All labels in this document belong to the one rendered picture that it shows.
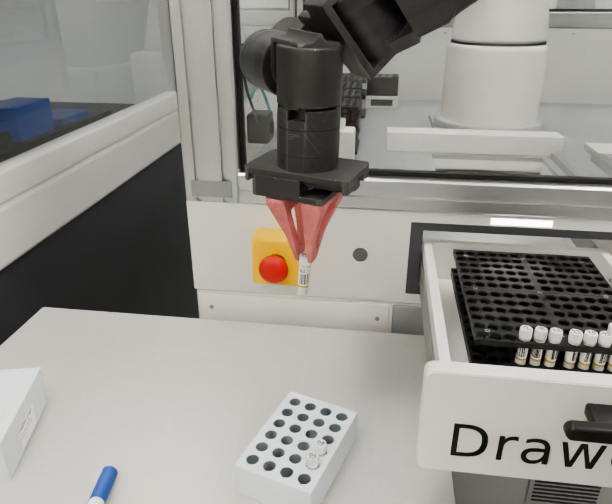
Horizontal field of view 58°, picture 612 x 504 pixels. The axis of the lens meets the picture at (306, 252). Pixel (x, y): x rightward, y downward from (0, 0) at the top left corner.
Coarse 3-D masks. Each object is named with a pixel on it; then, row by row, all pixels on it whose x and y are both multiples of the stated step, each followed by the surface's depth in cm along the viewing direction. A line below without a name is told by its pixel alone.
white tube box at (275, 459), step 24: (288, 408) 62; (312, 408) 63; (336, 408) 62; (264, 432) 59; (288, 432) 59; (312, 432) 59; (336, 432) 59; (240, 456) 56; (264, 456) 56; (288, 456) 56; (336, 456) 57; (240, 480) 55; (264, 480) 53; (288, 480) 53; (312, 480) 53
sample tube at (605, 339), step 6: (600, 336) 55; (606, 336) 55; (600, 342) 55; (606, 342) 55; (600, 354) 56; (606, 354) 55; (594, 360) 56; (600, 360) 56; (594, 366) 56; (600, 366) 56
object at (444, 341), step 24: (432, 240) 80; (432, 264) 73; (600, 264) 76; (432, 288) 67; (432, 312) 62; (456, 312) 73; (432, 336) 61; (456, 336) 68; (432, 360) 58; (456, 360) 64
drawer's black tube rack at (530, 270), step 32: (480, 256) 74; (512, 256) 75; (544, 256) 74; (576, 256) 74; (480, 288) 66; (512, 288) 66; (544, 288) 67; (576, 288) 66; (608, 288) 66; (480, 320) 60; (512, 320) 60; (544, 320) 60; (576, 320) 60; (608, 320) 60; (480, 352) 59; (512, 352) 60; (544, 352) 60
